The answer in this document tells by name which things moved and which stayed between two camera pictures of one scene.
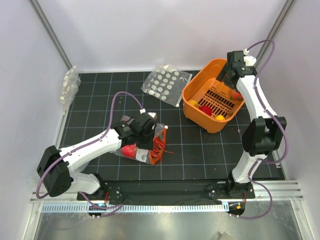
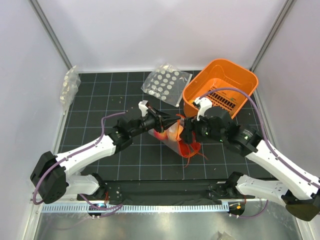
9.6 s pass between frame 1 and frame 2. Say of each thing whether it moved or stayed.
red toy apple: moved
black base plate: stayed
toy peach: moved
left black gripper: moved
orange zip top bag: moved
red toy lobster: moved
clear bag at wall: stayed
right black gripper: moved
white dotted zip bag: stayed
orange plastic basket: stayed
